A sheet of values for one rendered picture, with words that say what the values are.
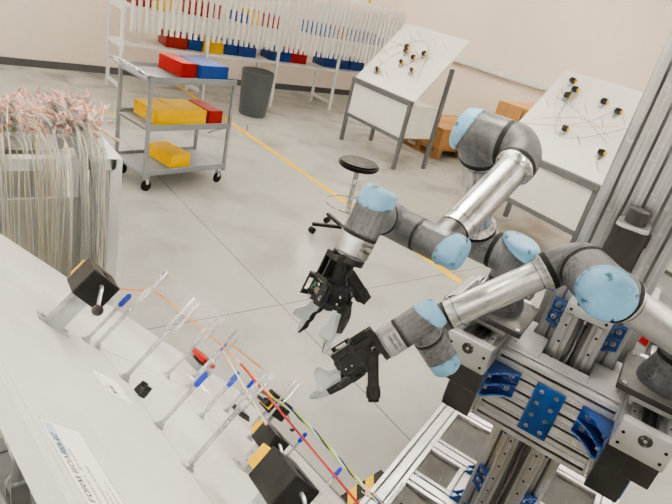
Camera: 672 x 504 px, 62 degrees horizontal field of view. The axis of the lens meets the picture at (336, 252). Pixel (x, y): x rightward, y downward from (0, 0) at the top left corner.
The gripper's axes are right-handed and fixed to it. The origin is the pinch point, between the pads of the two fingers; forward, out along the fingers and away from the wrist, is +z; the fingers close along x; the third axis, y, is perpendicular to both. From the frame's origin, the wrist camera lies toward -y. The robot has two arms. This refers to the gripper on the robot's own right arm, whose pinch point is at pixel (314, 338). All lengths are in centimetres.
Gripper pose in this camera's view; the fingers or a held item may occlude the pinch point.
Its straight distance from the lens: 121.9
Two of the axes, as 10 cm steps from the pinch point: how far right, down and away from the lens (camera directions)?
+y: -6.3, -1.8, -7.6
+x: 6.5, 4.2, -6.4
